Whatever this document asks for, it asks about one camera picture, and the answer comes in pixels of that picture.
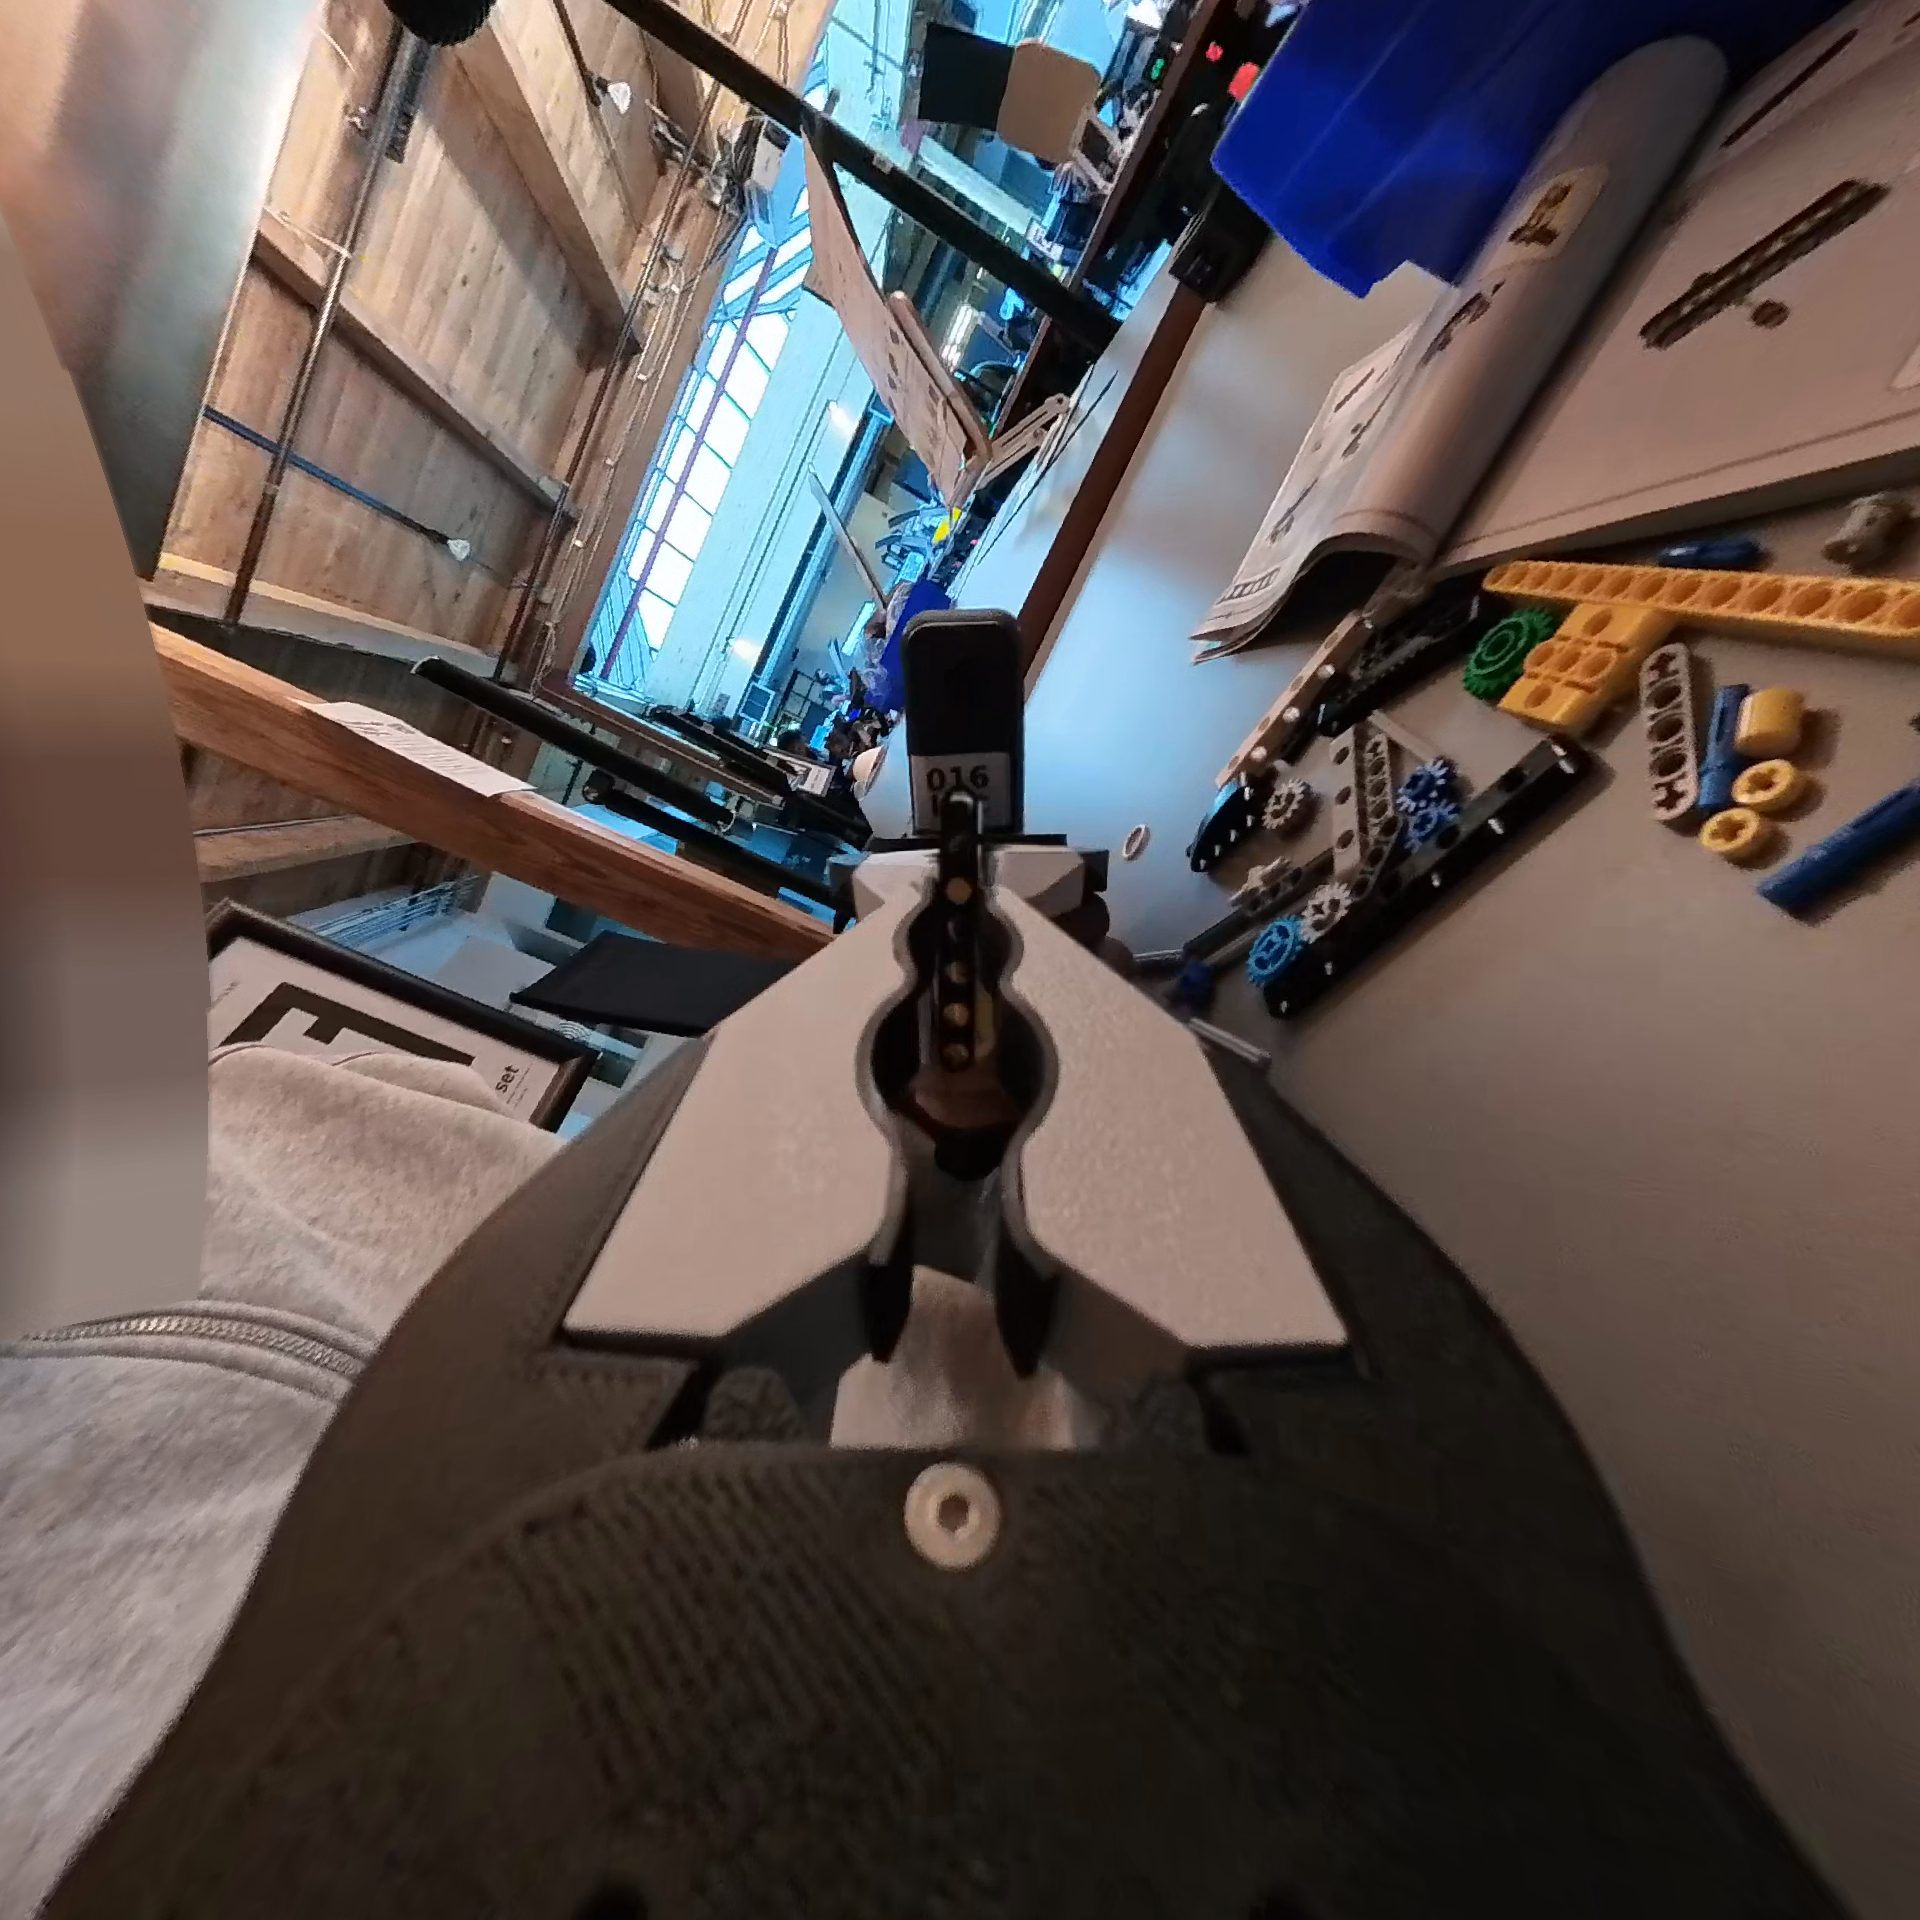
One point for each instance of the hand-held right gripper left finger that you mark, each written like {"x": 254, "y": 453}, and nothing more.
{"x": 720, "y": 1185}

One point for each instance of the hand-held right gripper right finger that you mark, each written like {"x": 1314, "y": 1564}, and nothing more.
{"x": 1171, "y": 1201}

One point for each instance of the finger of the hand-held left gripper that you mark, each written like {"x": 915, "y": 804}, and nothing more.
{"x": 879, "y": 873}
{"x": 1050, "y": 883}

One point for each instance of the thin black lego beam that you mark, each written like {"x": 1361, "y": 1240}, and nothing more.
{"x": 957, "y": 961}

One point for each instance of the large light blue lego gear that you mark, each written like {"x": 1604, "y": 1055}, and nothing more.
{"x": 1275, "y": 952}

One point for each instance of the white lego gear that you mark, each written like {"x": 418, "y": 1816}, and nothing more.
{"x": 1324, "y": 910}
{"x": 1286, "y": 802}

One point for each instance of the long grey lego beam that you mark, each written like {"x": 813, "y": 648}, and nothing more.
{"x": 1298, "y": 709}

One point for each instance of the large grey lego liftarm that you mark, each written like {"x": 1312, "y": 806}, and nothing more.
{"x": 1364, "y": 811}

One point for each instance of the small blue lego gear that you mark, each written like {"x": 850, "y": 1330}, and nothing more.
{"x": 1433, "y": 828}
{"x": 1424, "y": 783}

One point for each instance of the long black lego beam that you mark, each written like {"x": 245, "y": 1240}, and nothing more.
{"x": 1484, "y": 819}

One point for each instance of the green lego gear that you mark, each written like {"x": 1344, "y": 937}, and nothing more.
{"x": 1501, "y": 661}

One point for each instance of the wide yellow lego panel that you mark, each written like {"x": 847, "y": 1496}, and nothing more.
{"x": 1591, "y": 668}

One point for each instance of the light grey lego beam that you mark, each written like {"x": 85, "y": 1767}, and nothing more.
{"x": 1670, "y": 735}

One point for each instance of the yellow lego bush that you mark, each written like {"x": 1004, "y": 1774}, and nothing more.
{"x": 1770, "y": 784}
{"x": 1773, "y": 720}
{"x": 1736, "y": 834}

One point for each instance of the blue lego axle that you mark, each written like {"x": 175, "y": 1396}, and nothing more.
{"x": 1725, "y": 733}
{"x": 1839, "y": 848}

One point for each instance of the long yellow lego beam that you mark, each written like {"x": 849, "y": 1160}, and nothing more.
{"x": 1725, "y": 601}

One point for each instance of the blue lego pin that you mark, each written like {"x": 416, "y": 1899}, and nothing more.
{"x": 1710, "y": 553}

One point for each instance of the lego instruction booklet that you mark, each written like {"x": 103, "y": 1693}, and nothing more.
{"x": 1651, "y": 374}

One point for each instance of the grey lego pin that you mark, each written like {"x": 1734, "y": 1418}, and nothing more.
{"x": 1874, "y": 528}

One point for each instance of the large paned window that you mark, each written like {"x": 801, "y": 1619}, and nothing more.
{"x": 691, "y": 450}

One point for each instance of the wooden handrail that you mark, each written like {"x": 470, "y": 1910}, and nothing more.
{"x": 494, "y": 824}

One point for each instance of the framed marker sign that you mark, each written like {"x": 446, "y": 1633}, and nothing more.
{"x": 344, "y": 1021}

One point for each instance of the black steel beam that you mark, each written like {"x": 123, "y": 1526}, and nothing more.
{"x": 900, "y": 180}

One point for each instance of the person's grey sweatshirt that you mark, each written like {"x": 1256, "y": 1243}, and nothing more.
{"x": 225, "y": 1501}

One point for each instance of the blue plastic bin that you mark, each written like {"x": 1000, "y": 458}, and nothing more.
{"x": 1424, "y": 135}

